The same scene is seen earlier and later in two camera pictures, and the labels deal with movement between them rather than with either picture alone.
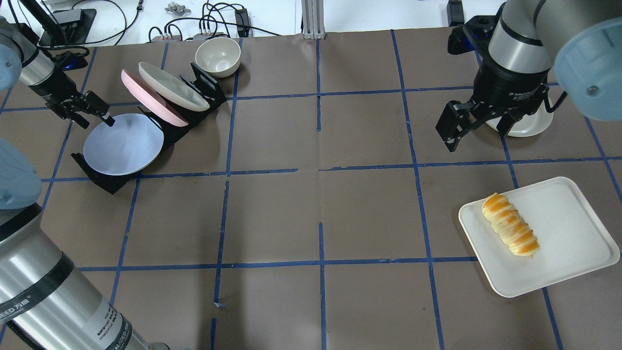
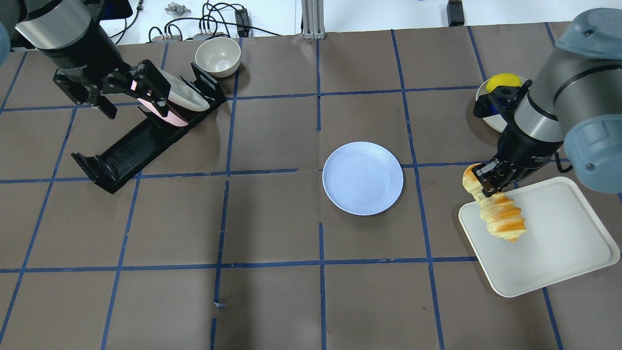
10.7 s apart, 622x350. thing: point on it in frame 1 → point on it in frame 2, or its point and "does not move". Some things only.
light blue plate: x=132 y=141 → x=363 y=178
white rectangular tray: x=572 y=241 does not move
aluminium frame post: x=313 y=19 does not move
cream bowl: x=219 y=57 does not move
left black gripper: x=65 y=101 → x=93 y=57
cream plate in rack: x=173 y=88 does not move
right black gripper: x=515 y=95 → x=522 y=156
